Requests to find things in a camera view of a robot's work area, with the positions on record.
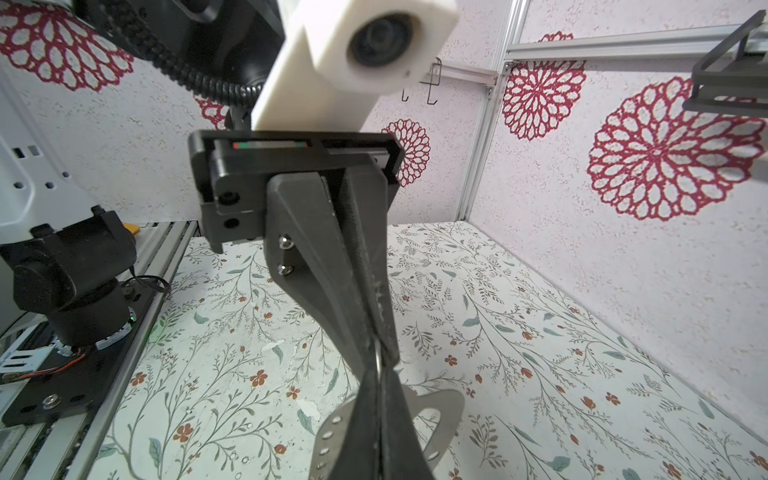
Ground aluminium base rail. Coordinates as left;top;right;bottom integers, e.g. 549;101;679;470
1;221;198;479

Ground silver metal key bottle opener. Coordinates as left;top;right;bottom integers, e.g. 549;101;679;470
308;385;465;480

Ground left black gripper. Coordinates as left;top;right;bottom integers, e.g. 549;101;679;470
188;130;404;380

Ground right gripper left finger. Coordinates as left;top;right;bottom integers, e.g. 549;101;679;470
343;370;380;479

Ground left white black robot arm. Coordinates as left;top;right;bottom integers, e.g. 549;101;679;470
1;85;403;377

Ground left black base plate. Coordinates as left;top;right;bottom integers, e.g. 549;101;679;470
1;275;169;427

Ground yellow object at bottom edge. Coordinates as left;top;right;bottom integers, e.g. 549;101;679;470
123;223;141;235

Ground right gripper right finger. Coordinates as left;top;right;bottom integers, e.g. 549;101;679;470
379;368;433;480

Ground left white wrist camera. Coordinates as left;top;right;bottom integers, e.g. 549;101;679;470
250;1;459;132

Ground dark grey wall shelf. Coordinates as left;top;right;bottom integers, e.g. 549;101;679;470
683;10;767;119

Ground black wire wall basket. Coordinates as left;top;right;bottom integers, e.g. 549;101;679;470
419;57;443;106

